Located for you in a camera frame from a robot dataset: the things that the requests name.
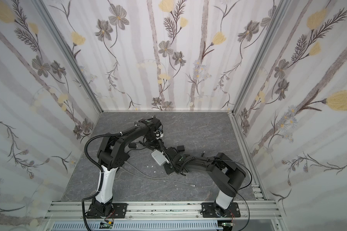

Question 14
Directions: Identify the white network switch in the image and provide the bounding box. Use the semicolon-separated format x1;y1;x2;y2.
151;150;170;166

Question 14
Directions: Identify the black power adapter with cable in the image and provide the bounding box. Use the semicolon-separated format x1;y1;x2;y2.
128;141;146;151

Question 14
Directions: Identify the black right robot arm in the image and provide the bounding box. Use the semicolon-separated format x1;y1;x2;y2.
158;139;247;218

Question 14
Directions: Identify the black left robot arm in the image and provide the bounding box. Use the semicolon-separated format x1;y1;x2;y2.
82;117;163;221

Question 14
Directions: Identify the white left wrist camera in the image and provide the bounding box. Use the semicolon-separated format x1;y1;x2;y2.
155;131;164;139

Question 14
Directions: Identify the aluminium mounting rail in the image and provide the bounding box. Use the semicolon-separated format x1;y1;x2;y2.
44;201;282;221

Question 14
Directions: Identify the white slotted cable duct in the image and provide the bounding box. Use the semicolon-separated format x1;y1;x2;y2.
51;220;220;231

